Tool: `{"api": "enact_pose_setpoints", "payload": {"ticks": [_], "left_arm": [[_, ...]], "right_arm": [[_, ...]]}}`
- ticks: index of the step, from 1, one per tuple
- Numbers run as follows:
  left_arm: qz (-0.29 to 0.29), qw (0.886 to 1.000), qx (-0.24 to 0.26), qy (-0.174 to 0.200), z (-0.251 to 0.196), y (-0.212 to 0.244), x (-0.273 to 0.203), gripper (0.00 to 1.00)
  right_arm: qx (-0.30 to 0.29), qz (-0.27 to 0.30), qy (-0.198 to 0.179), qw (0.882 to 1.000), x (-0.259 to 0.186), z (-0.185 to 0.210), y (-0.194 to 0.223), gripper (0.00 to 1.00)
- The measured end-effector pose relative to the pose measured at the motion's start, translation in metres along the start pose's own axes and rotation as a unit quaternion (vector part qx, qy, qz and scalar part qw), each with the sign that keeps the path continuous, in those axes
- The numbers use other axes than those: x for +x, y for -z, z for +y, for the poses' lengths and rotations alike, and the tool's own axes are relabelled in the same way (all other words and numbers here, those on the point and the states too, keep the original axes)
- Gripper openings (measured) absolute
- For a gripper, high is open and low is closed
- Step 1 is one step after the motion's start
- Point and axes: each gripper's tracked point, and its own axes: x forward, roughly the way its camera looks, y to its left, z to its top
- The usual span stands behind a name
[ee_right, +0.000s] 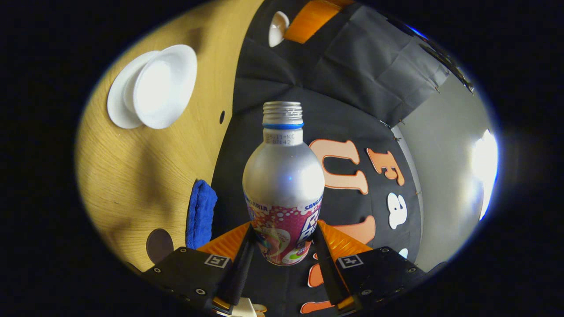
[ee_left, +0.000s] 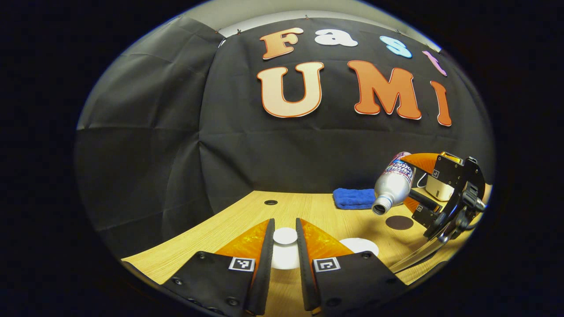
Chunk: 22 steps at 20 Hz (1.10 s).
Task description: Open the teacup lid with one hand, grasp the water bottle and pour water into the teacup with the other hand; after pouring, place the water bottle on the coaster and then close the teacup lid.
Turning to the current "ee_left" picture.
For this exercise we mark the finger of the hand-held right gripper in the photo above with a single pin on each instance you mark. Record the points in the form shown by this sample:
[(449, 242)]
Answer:
[(447, 171), (425, 202)]

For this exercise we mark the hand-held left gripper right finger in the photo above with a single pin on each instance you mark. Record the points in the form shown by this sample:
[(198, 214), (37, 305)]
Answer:
[(304, 264)]

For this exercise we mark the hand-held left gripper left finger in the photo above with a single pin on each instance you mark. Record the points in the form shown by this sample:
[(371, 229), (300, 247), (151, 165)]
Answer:
[(266, 264)]

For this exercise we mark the dark brown round coaster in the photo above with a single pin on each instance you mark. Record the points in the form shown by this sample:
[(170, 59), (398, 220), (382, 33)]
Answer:
[(399, 222)]

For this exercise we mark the white teacup lid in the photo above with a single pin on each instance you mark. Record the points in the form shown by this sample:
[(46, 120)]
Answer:
[(285, 236)]

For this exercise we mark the silver water bottle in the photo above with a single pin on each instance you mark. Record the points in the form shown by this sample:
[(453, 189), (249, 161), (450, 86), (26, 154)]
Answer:
[(392, 185)]

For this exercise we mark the white teacup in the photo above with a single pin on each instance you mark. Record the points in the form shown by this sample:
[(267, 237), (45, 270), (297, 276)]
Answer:
[(363, 245)]

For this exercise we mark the white toaster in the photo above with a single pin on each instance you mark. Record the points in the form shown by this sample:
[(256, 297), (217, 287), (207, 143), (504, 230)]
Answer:
[(440, 191)]

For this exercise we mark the blue towel cloth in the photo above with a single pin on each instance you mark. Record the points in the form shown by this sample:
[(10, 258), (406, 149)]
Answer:
[(352, 198)]

